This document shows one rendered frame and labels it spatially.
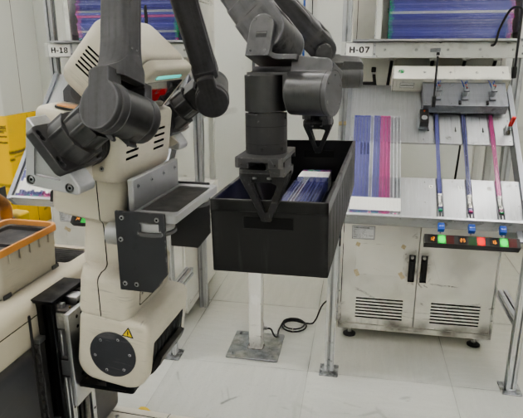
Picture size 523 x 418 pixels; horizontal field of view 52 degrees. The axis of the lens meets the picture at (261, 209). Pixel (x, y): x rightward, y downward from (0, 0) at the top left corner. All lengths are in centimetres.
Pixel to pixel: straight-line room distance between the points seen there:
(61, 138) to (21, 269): 50
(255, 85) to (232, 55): 339
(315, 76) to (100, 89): 33
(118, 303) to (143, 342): 9
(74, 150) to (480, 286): 205
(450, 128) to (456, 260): 59
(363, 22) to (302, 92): 200
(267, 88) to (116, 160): 40
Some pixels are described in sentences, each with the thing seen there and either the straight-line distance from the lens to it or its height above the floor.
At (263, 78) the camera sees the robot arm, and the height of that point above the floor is 130.
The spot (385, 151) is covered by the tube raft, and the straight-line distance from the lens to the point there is 228.
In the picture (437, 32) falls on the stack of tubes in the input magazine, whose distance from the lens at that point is 249.
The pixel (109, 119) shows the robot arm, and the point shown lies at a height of 123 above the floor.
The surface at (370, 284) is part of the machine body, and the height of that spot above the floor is 30.
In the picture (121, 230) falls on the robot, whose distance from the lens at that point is 103.
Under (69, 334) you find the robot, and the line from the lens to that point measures 126.
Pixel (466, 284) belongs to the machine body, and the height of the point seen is 33.
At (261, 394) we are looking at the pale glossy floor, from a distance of 228.
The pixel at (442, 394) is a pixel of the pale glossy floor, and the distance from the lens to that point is 240.
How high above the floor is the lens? 132
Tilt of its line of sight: 16 degrees down
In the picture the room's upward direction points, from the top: straight up
